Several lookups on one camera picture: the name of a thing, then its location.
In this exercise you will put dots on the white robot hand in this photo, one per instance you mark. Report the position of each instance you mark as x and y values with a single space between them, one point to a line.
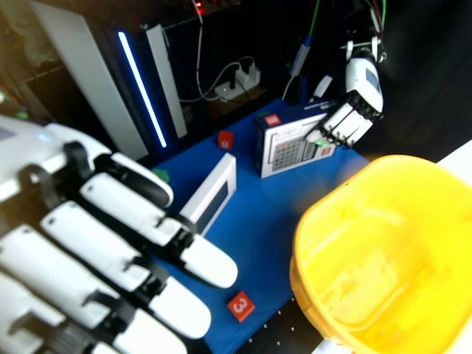
363 81
92 239

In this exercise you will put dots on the calculator box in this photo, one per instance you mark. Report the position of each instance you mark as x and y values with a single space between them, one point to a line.
284 127

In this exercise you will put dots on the white rectangular box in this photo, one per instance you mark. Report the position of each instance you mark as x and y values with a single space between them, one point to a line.
221 173

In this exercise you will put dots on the white power strip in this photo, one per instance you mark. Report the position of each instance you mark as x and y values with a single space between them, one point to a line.
236 90

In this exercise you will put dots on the yellow plastic basket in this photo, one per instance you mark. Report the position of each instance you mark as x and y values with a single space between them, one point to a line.
387 258

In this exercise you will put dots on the green wooden cube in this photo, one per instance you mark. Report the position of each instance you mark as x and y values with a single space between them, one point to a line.
162 175

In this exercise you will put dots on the plain red cube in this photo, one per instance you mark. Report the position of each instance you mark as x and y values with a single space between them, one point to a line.
225 140

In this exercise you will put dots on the red cube with number three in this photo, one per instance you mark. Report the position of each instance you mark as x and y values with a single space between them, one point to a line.
241 306

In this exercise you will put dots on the computer tower with blue light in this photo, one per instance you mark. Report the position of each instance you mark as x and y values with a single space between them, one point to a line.
92 73

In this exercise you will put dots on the blue cloth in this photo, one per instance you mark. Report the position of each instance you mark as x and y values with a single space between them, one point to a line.
258 228

